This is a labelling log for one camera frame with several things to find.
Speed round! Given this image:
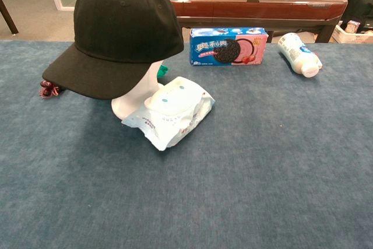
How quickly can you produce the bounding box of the white foam mannequin head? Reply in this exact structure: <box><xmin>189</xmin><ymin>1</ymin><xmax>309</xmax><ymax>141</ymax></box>
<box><xmin>111</xmin><ymin>59</ymin><xmax>168</xmax><ymax>120</ymax></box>

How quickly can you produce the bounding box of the brown mahjong table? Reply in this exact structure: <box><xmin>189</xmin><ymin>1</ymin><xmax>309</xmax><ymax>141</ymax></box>
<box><xmin>163</xmin><ymin>0</ymin><xmax>349</xmax><ymax>43</ymax></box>

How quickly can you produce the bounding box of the blue table cloth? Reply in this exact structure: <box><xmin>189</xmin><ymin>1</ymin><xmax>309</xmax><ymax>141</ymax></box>
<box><xmin>0</xmin><ymin>40</ymin><xmax>373</xmax><ymax>249</ymax></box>

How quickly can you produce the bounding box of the white plastic crate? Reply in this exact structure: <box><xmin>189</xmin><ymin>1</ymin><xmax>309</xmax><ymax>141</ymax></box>
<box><xmin>332</xmin><ymin>24</ymin><xmax>373</xmax><ymax>44</ymax></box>

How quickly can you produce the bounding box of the white wet wipes pack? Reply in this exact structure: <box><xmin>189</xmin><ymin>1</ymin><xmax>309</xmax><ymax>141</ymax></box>
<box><xmin>121</xmin><ymin>76</ymin><xmax>216</xmax><ymax>152</ymax></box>

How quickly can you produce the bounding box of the dark red grape bunch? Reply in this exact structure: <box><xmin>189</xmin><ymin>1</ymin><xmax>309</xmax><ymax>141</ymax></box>
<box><xmin>39</xmin><ymin>79</ymin><xmax>61</xmax><ymax>100</ymax></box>

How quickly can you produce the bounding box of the white plastic drink bottle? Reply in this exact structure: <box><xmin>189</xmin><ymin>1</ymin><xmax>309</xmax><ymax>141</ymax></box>
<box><xmin>277</xmin><ymin>32</ymin><xmax>323</xmax><ymax>79</ymax></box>

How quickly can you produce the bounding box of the black baseball cap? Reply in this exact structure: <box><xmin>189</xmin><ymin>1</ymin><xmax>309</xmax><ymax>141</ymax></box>
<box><xmin>42</xmin><ymin>0</ymin><xmax>185</xmax><ymax>100</ymax></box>

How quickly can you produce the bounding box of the blue pink Oreo box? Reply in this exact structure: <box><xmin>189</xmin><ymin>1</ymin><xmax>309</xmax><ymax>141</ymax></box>
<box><xmin>189</xmin><ymin>27</ymin><xmax>269</xmax><ymax>67</ymax></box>

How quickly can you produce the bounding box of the dark wooden table leg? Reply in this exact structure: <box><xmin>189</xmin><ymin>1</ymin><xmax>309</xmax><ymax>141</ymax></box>
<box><xmin>0</xmin><ymin>0</ymin><xmax>19</xmax><ymax>34</ymax></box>

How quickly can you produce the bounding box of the black bag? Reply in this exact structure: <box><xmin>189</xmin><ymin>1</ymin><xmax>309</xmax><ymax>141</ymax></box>
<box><xmin>340</xmin><ymin>0</ymin><xmax>373</xmax><ymax>33</ymax></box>

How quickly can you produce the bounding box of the purple white drink carton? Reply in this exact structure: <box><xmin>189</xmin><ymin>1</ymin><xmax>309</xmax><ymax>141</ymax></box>
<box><xmin>345</xmin><ymin>20</ymin><xmax>361</xmax><ymax>33</ymax></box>

